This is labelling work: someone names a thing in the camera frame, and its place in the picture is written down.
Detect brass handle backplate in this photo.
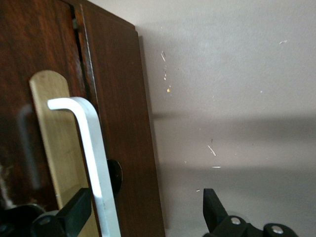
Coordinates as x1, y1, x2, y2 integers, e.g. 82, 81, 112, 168
29, 70, 102, 237

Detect silver drawer handle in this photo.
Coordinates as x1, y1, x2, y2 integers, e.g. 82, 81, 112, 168
47, 97, 121, 237

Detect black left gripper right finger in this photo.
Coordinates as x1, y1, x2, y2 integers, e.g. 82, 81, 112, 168
202, 189, 301, 237

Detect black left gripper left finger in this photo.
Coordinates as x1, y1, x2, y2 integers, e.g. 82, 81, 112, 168
0, 188, 92, 237

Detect dark brown wooden cabinet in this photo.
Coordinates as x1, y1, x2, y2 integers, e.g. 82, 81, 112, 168
61, 0, 166, 237

